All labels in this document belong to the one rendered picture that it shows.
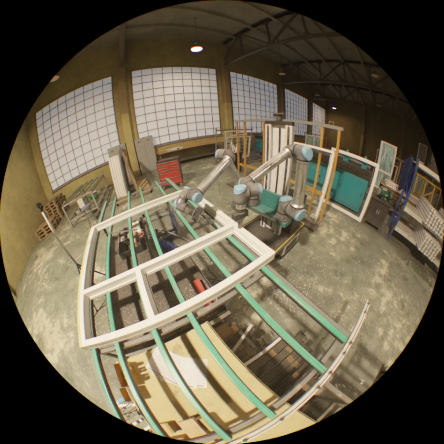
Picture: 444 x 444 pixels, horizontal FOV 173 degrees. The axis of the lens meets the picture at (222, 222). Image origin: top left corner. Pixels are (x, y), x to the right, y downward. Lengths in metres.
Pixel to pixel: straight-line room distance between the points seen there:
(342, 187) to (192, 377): 4.44
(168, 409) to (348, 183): 4.72
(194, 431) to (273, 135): 2.47
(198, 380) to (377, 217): 4.17
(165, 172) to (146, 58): 7.45
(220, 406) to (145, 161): 8.31
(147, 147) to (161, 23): 7.18
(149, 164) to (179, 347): 7.85
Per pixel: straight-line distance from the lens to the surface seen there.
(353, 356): 2.20
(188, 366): 1.08
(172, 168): 4.63
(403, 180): 4.82
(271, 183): 1.89
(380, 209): 4.06
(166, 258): 1.08
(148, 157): 8.11
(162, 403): 1.19
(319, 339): 1.93
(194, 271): 1.36
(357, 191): 4.26
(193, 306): 0.84
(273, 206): 1.88
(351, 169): 4.16
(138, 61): 9.93
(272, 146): 1.79
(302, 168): 1.32
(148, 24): 9.72
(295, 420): 1.23
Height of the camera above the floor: 1.68
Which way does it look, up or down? 36 degrees down
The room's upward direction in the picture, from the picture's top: 5 degrees counter-clockwise
